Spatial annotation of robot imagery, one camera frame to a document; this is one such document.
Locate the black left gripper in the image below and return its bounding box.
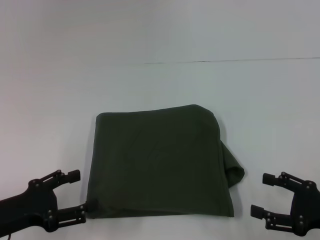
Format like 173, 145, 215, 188
0, 169, 89, 234

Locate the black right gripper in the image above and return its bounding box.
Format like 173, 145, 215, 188
250, 171, 320, 237

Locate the dark green FREE! t-shirt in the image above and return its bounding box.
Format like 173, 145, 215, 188
84, 103, 245, 220

